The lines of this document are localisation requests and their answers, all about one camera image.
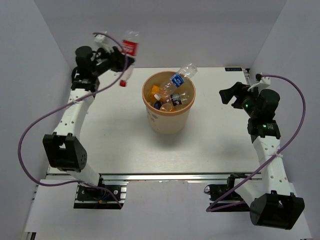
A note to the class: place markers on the clear bottle black cap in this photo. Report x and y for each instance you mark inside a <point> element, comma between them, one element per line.
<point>176,99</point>

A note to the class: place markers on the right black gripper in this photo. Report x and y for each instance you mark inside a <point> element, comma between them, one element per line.
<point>226,94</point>

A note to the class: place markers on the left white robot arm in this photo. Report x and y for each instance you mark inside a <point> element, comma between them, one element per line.
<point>63,147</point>

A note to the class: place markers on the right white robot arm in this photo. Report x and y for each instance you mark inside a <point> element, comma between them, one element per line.
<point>274,205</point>

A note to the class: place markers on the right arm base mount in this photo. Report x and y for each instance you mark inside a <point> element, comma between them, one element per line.
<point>217,190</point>

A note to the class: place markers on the clear capless bottle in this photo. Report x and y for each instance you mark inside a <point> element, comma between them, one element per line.
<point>185,97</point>

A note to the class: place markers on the blue label bottle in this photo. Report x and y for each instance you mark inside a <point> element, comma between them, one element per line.
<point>170,85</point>
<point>157,105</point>

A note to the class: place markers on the long red label bottle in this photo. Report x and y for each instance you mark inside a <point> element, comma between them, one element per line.
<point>130,44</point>

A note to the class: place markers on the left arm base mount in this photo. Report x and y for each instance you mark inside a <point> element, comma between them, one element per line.
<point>110,195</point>

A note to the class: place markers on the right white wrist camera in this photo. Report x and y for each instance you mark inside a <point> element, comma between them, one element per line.
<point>262,82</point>

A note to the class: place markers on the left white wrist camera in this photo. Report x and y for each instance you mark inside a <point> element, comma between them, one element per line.
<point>101,41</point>

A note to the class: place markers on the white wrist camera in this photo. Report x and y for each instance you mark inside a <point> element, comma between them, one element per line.
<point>262,82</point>
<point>101,41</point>

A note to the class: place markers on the beige plastic bin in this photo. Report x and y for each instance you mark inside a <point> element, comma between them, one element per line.
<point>166,122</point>

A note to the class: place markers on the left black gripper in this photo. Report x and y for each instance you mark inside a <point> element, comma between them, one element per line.
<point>117,60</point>

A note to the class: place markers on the orange juice bottle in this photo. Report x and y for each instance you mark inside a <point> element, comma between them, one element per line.
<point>154,93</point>
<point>167,107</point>

